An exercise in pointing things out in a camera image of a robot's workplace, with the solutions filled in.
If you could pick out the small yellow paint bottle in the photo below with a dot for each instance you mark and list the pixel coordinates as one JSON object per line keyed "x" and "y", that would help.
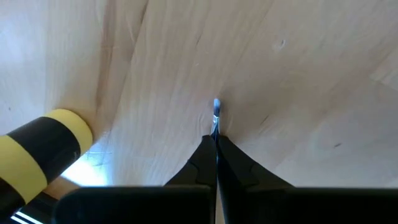
{"x": 46, "y": 146}

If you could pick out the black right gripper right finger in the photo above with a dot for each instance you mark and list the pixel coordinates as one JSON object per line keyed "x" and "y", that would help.
{"x": 239, "y": 171}

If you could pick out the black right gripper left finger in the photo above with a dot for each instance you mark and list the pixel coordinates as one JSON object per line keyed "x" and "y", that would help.
{"x": 199, "y": 168}

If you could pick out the thin black paintbrush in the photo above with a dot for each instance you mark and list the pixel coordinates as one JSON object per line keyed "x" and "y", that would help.
{"x": 216, "y": 121}

